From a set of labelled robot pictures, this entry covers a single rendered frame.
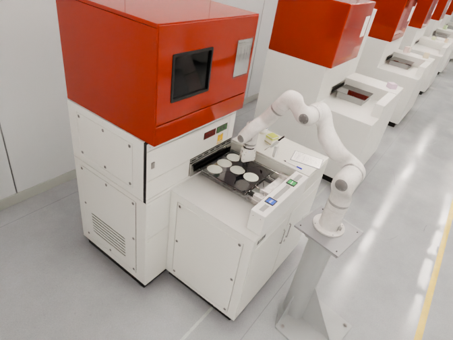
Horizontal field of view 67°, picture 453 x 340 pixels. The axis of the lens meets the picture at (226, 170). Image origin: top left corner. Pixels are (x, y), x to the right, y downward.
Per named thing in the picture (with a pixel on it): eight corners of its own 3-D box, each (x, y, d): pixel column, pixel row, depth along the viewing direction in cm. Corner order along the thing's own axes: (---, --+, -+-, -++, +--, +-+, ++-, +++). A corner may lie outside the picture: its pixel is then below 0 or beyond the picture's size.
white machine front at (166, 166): (143, 202, 200) (143, 142, 177) (226, 154, 258) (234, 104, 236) (147, 204, 198) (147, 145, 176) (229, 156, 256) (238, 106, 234)
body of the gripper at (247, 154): (245, 148, 215) (242, 163, 221) (259, 146, 219) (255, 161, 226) (239, 142, 220) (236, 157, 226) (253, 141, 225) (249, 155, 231)
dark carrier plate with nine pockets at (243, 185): (201, 168, 223) (201, 168, 223) (231, 151, 248) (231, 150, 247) (244, 193, 208) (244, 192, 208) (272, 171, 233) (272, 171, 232)
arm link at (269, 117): (271, 119, 188) (240, 148, 210) (286, 112, 199) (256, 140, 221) (261, 106, 189) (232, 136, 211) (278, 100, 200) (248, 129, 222)
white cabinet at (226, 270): (164, 276, 258) (170, 191, 213) (237, 216, 327) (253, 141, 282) (232, 330, 230) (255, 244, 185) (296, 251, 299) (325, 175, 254)
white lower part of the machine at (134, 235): (83, 242, 274) (73, 155, 229) (158, 197, 333) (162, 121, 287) (144, 293, 243) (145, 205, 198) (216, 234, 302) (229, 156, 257)
